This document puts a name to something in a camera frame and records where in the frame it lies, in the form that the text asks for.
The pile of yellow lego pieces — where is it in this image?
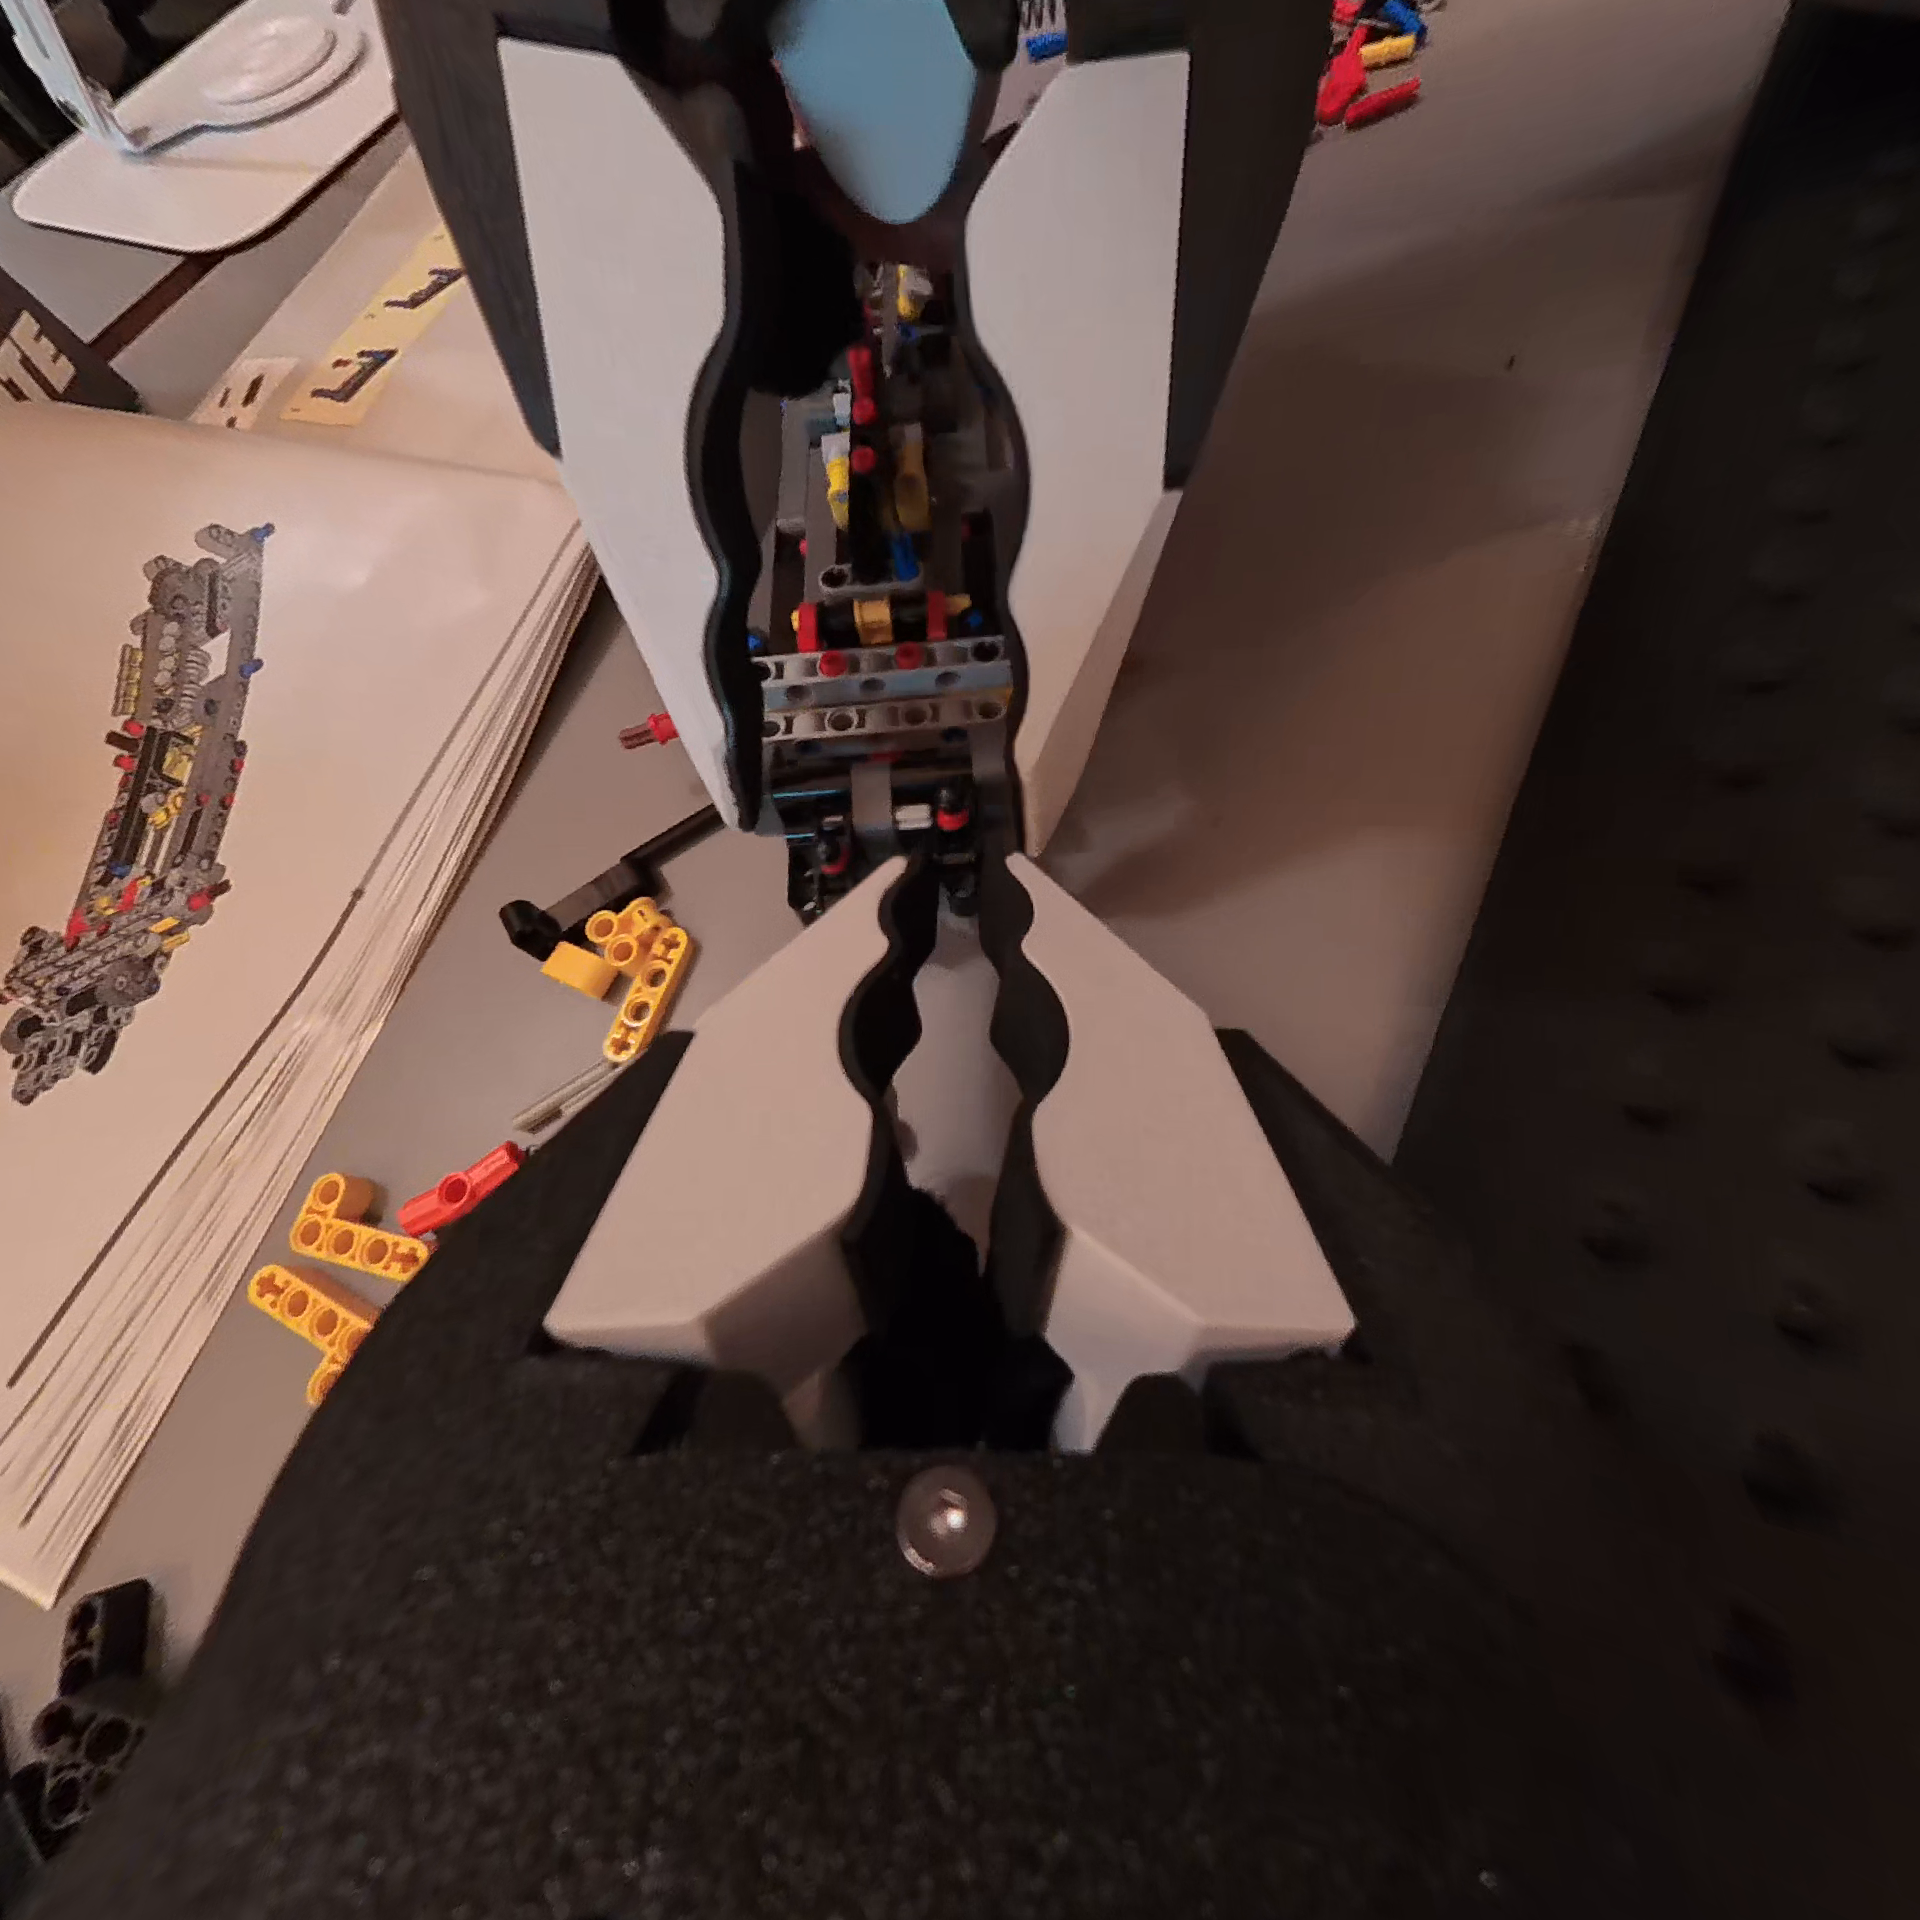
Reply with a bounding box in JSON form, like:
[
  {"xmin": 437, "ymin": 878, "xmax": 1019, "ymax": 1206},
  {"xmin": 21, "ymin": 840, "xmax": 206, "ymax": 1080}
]
[{"xmin": 247, "ymin": 898, "xmax": 696, "ymax": 1413}]

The grey lego axle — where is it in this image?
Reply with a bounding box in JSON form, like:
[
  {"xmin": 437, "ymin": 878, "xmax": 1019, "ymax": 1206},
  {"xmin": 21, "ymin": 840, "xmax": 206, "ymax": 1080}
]
[{"xmin": 509, "ymin": 1056, "xmax": 635, "ymax": 1139}]

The black perforated panel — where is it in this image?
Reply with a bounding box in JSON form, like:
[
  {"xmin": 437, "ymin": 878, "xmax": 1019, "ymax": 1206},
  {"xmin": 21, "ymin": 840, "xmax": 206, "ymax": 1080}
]
[{"xmin": 1395, "ymin": 0, "xmax": 1920, "ymax": 1920}]

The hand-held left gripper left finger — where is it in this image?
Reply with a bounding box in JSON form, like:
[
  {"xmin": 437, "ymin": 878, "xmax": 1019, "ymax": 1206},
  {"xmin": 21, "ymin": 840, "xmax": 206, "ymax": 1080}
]
[{"xmin": 541, "ymin": 862, "xmax": 920, "ymax": 1444}]

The pile of mixed lego pieces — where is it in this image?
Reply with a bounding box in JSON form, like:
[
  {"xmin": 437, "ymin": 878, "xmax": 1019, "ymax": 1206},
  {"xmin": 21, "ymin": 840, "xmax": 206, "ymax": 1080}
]
[{"xmin": 1019, "ymin": 0, "xmax": 1429, "ymax": 134}]

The long lego chassis assembly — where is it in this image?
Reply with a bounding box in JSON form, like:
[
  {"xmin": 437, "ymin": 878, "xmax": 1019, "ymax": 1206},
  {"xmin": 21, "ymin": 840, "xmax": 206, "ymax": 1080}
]
[{"xmin": 614, "ymin": 256, "xmax": 1040, "ymax": 925}]

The pile of black lego beams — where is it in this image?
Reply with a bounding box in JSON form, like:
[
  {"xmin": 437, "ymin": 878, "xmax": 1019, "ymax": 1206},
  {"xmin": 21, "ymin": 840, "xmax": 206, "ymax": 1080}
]
[{"xmin": 0, "ymin": 1576, "xmax": 163, "ymax": 1862}]

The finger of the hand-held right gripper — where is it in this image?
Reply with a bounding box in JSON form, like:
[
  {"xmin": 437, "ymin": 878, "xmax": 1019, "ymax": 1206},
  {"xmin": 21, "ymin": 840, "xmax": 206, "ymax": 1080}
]
[
  {"xmin": 494, "ymin": 37, "xmax": 789, "ymax": 838},
  {"xmin": 959, "ymin": 52, "xmax": 1197, "ymax": 862}
]

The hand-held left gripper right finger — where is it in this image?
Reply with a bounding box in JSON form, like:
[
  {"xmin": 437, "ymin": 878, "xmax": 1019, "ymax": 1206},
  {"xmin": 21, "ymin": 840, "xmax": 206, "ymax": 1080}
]
[{"xmin": 982, "ymin": 858, "xmax": 1359, "ymax": 1450}]

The black lego crank piece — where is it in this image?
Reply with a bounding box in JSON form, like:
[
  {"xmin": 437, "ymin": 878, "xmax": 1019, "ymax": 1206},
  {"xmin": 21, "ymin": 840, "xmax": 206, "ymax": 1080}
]
[{"xmin": 499, "ymin": 808, "xmax": 725, "ymax": 963}]

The red lego axle connector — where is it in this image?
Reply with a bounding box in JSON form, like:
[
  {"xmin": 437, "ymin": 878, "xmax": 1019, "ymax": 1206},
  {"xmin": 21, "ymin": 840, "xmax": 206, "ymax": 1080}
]
[{"xmin": 396, "ymin": 1143, "xmax": 527, "ymax": 1240}]

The thick open lego instruction booklet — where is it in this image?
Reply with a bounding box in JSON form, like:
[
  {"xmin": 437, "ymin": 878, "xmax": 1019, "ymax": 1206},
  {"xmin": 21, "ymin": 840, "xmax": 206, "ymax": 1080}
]
[{"xmin": 0, "ymin": 403, "xmax": 601, "ymax": 1600}]

